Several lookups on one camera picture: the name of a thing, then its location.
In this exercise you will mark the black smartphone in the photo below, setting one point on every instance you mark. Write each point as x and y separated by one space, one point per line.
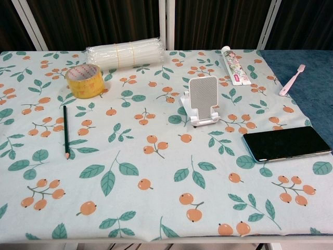
286 143

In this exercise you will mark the white folding phone stand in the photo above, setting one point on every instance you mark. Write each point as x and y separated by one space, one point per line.
203 93

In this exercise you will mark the fruit and leaf print tablecloth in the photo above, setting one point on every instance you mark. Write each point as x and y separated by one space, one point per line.
145 166

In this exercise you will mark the bundle of wrapped plastic straws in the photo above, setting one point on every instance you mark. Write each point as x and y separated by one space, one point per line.
125 53

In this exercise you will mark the yellow packing tape roll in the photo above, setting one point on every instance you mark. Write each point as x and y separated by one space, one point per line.
86 87

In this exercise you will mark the white floral toothpaste tube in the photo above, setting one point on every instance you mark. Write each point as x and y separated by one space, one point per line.
235 66

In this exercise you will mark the dark green pencil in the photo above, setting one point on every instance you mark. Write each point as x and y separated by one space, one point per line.
66 130

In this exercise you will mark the dark pleated curtain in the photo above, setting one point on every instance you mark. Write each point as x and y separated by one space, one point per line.
104 18

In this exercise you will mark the pink toothbrush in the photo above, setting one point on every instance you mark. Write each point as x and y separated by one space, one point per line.
290 82

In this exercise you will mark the blue fabric table mat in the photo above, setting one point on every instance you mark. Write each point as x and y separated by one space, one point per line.
304 65

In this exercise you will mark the white vertical frame post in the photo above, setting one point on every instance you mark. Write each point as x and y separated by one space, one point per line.
166 23

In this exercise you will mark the white slanted frame bar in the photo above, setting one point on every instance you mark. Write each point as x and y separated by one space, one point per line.
30 24
268 23

